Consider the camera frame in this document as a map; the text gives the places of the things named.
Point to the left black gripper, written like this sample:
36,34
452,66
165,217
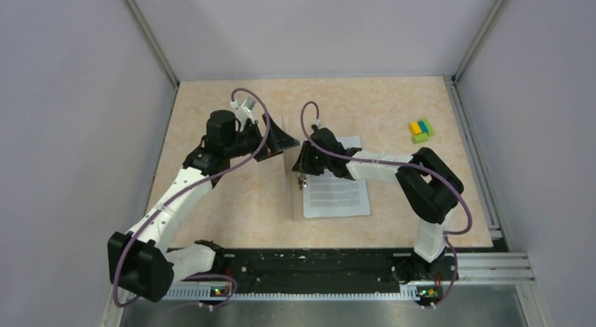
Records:
277,141

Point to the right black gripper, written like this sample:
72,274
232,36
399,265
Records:
304,164

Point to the brown paper folder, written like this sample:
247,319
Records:
293,191

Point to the white printed paper stack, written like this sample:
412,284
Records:
327,196

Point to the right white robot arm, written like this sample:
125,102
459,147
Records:
431,188

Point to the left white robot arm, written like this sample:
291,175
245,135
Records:
140,260

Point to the metal folder clip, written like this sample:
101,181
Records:
303,181

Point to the yellow block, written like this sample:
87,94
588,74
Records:
415,128

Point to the green block short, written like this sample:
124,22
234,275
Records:
420,138

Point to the teal block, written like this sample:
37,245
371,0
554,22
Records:
424,128

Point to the green block long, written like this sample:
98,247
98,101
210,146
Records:
432,132

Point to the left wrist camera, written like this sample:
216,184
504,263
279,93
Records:
243,111

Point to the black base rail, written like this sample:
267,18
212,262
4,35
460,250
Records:
332,270

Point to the white slotted cable duct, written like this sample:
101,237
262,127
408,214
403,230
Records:
205,293

